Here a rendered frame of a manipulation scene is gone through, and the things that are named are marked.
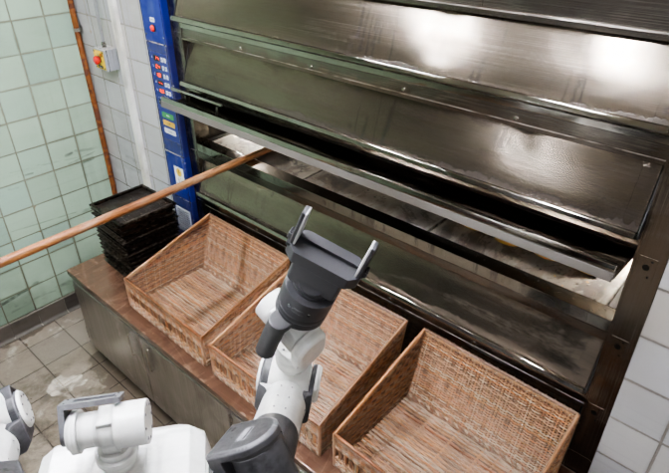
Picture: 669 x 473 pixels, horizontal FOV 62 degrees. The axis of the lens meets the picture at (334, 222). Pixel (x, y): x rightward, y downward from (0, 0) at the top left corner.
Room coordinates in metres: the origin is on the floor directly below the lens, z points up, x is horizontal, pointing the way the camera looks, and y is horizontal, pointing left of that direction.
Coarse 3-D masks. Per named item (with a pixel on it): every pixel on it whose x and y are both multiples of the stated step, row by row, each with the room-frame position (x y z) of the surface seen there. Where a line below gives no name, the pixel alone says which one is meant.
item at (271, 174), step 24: (216, 144) 2.29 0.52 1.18; (240, 168) 2.11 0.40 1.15; (264, 168) 2.04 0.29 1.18; (312, 192) 1.84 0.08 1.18; (360, 216) 1.68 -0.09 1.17; (384, 216) 1.66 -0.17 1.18; (408, 240) 1.55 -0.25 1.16; (432, 240) 1.51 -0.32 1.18; (456, 264) 1.42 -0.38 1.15; (480, 264) 1.38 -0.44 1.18; (504, 264) 1.38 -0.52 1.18; (528, 288) 1.27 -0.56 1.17; (552, 288) 1.26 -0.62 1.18; (576, 312) 1.18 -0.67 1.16; (600, 312) 1.15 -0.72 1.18
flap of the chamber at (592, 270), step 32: (224, 128) 1.92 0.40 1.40; (256, 128) 1.92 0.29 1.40; (288, 128) 1.96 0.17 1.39; (352, 160) 1.65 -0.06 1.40; (384, 192) 1.43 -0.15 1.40; (448, 192) 1.44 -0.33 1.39; (480, 224) 1.23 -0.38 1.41; (544, 224) 1.26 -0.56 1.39; (544, 256) 1.11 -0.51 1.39; (608, 256) 1.10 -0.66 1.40
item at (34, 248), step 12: (252, 156) 2.12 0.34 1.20; (216, 168) 1.99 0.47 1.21; (228, 168) 2.02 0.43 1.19; (192, 180) 1.89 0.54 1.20; (156, 192) 1.79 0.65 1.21; (168, 192) 1.81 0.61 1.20; (132, 204) 1.70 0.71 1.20; (144, 204) 1.73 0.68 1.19; (108, 216) 1.63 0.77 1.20; (72, 228) 1.54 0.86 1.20; (84, 228) 1.56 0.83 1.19; (48, 240) 1.48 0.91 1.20; (60, 240) 1.50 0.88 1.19; (12, 252) 1.41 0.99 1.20; (24, 252) 1.41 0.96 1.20; (36, 252) 1.44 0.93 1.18; (0, 264) 1.36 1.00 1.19
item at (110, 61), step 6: (96, 48) 2.67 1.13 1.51; (102, 48) 2.66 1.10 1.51; (108, 48) 2.66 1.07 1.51; (114, 48) 2.67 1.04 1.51; (96, 54) 2.67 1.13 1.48; (102, 54) 2.63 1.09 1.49; (108, 54) 2.64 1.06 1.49; (114, 54) 2.66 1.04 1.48; (102, 60) 2.63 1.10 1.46; (108, 60) 2.63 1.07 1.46; (114, 60) 2.66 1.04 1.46; (102, 66) 2.64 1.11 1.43; (108, 66) 2.63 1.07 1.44; (114, 66) 2.65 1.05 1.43
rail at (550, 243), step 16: (192, 112) 2.05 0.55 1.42; (240, 128) 1.87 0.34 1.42; (288, 144) 1.71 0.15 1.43; (320, 160) 1.61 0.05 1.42; (336, 160) 1.57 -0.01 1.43; (368, 176) 1.48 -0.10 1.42; (416, 192) 1.37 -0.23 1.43; (448, 208) 1.30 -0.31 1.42; (464, 208) 1.27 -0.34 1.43; (496, 224) 1.21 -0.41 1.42; (512, 224) 1.20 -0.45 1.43; (544, 240) 1.12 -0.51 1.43; (576, 256) 1.07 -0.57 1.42; (592, 256) 1.05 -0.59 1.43
